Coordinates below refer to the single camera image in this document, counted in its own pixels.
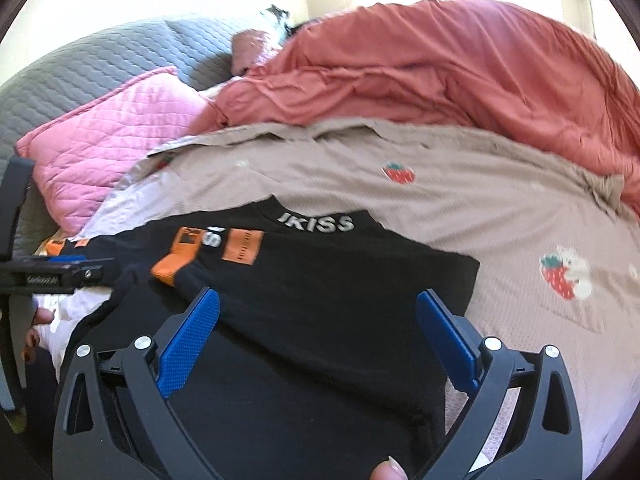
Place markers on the pink quilted pillow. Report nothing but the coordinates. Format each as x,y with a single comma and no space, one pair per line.
100,140

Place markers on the black t-shirt with orange patches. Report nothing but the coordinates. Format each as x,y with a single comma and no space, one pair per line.
325,285

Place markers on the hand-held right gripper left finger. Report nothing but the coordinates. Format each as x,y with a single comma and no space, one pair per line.
190,340

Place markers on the beige strawberry printed blanket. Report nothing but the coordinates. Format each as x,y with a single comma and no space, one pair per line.
450,210

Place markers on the black and white cloth item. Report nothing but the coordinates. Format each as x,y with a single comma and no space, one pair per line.
275,17

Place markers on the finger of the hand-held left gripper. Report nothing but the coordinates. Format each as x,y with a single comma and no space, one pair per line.
75,272

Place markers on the person's right hand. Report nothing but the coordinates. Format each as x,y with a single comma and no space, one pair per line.
392,471

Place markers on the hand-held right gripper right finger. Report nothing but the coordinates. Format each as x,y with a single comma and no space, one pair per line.
450,340

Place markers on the person's left hand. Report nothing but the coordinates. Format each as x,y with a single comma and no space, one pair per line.
44,316

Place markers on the pale pink small pillow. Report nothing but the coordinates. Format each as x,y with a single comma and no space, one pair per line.
252,50

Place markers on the coral red duvet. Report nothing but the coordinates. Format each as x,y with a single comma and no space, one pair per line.
425,70

